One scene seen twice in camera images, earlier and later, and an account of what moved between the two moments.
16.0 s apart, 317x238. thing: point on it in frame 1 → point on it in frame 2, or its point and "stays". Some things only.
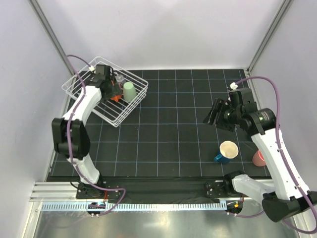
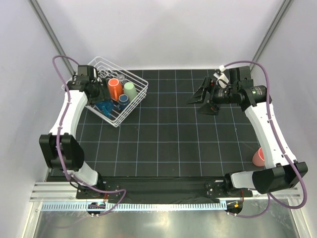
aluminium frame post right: [284, 10] stays
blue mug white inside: [229, 150] → [106, 106]
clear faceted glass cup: [119, 78] stays
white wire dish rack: [121, 90] stays
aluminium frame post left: [50, 34] stays
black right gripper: [210, 119] → [210, 107]
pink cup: [258, 159] stays
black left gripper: [116, 90] → [103, 94]
